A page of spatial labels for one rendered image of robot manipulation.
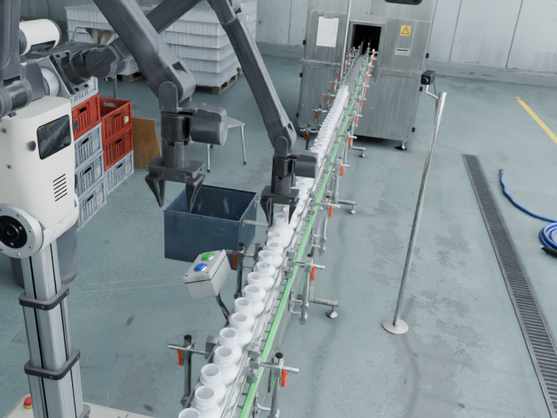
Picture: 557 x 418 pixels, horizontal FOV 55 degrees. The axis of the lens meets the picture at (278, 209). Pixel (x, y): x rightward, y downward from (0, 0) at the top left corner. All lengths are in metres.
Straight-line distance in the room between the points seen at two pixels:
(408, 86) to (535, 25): 6.03
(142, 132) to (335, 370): 2.99
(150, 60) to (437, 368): 2.40
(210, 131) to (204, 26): 7.04
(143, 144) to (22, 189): 3.68
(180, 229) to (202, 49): 6.07
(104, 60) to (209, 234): 0.86
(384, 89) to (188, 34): 3.20
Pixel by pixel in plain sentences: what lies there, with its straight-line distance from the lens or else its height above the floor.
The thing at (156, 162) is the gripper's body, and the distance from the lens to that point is 1.11.
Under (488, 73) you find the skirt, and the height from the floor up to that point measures 0.13.
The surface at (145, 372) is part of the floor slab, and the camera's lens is 2.83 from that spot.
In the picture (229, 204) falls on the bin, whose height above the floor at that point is 0.87.
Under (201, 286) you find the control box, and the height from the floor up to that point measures 1.08.
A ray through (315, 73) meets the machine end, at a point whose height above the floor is 0.76.
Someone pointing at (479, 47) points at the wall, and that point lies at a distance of 11.77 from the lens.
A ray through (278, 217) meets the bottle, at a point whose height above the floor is 1.18.
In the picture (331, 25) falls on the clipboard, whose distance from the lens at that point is 6.10.
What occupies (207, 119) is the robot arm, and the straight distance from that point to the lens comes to 1.04.
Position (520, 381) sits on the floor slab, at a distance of 3.18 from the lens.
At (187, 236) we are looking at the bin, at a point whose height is 0.85.
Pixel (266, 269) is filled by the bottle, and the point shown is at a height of 1.16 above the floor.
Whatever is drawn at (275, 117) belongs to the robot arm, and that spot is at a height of 1.50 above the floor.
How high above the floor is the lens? 1.88
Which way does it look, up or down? 25 degrees down
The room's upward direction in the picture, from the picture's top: 5 degrees clockwise
